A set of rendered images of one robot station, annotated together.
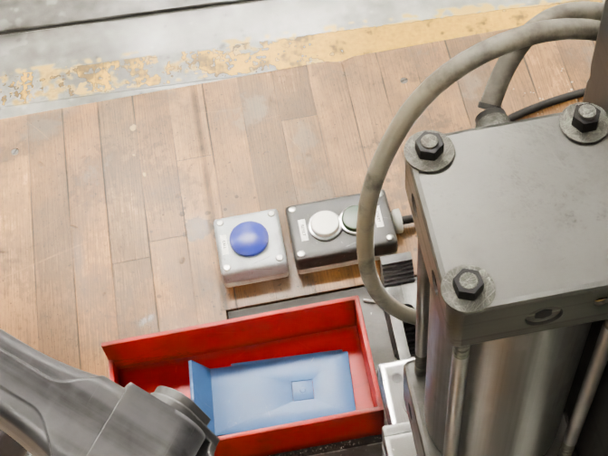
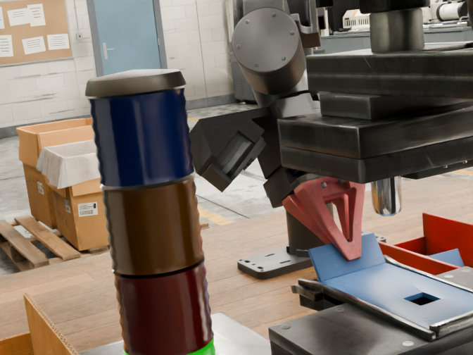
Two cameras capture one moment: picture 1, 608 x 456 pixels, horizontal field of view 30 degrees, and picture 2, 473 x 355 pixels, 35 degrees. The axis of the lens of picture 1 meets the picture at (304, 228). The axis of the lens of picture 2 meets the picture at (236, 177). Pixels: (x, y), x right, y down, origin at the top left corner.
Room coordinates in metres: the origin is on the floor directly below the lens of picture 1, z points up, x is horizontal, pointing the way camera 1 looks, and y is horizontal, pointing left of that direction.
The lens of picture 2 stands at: (-0.08, -0.55, 1.21)
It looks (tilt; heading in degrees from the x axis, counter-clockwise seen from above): 11 degrees down; 67
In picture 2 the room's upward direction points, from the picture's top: 6 degrees counter-clockwise
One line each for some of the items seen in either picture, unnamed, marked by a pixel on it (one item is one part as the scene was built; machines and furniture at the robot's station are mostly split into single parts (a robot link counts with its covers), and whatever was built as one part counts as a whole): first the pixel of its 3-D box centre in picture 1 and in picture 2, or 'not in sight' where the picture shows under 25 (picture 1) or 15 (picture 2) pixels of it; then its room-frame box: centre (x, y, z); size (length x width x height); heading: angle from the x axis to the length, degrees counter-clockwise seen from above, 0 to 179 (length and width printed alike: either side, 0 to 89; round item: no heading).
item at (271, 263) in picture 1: (252, 253); not in sight; (0.60, 0.06, 0.90); 0.07 x 0.07 x 0.06; 3
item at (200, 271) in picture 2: not in sight; (163, 301); (0.01, -0.26, 1.10); 0.04 x 0.04 x 0.03
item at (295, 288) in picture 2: not in sight; (324, 295); (0.22, -0.01, 0.98); 0.07 x 0.02 x 0.01; 93
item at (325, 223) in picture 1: (325, 227); not in sight; (0.61, -0.02, 0.93); 0.03 x 0.03 x 0.02
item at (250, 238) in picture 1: (249, 241); not in sight; (0.60, 0.06, 0.93); 0.04 x 0.04 x 0.02
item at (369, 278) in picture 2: not in sight; (397, 276); (0.26, -0.06, 1.00); 0.15 x 0.07 x 0.03; 93
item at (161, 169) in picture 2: not in sight; (141, 134); (0.01, -0.26, 1.17); 0.04 x 0.04 x 0.03
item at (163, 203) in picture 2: not in sight; (153, 220); (0.01, -0.26, 1.14); 0.04 x 0.04 x 0.03
